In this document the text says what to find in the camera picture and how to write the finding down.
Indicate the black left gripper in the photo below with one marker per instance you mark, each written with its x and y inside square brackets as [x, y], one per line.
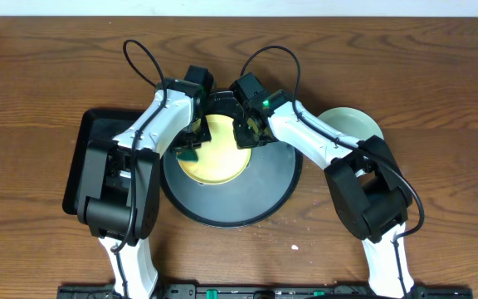
[192, 140]

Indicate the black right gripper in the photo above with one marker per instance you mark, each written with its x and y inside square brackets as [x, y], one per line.
[241, 139]

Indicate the green scouring pad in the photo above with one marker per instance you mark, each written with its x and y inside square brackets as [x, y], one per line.
[187, 155]

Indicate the yellow plate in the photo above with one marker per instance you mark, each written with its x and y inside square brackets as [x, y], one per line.
[219, 160]

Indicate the pale green plate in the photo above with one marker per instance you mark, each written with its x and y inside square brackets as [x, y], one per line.
[352, 122]

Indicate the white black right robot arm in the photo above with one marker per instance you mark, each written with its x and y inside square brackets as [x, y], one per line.
[370, 195]

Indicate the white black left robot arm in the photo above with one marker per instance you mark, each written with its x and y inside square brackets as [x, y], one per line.
[118, 178]

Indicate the black rectangular tray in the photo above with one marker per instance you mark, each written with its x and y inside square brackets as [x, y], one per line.
[96, 123]

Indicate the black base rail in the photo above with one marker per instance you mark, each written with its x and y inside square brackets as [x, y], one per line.
[190, 291]

